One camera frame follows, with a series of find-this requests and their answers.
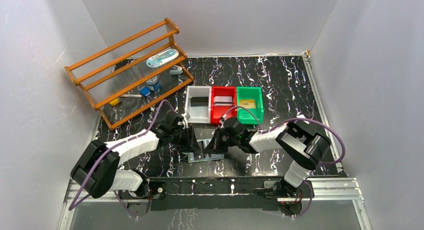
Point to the white marker pen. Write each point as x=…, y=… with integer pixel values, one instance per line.
x=132, y=96

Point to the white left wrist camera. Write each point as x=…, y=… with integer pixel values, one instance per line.
x=184, y=122

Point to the light blue white stapler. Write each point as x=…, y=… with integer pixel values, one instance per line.
x=176, y=70

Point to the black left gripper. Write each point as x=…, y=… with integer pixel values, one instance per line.
x=185, y=139

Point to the white small box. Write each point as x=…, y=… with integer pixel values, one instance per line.
x=301, y=116

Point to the blue small block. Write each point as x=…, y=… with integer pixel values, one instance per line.
x=145, y=91

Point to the blue tape roll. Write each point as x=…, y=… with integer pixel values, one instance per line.
x=153, y=84

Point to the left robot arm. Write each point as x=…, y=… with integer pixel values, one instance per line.
x=97, y=170

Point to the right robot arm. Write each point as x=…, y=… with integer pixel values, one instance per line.
x=303, y=142

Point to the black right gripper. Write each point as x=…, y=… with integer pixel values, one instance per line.
x=218, y=141

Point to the red plastic bin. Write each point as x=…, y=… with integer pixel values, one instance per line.
x=218, y=111

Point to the white plastic bin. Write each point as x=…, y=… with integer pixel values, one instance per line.
x=198, y=114

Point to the gold card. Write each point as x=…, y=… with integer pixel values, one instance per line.
x=248, y=103

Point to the yellow small block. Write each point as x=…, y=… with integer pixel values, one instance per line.
x=115, y=102

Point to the silver VIP card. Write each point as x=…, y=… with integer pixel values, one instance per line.
x=223, y=104

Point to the green plastic bin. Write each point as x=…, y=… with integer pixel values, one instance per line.
x=250, y=93

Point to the black card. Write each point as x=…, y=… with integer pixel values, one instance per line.
x=199, y=101

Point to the white VIP card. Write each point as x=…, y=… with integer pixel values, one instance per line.
x=223, y=99

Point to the orange wooden shelf rack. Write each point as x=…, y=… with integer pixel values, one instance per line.
x=121, y=69

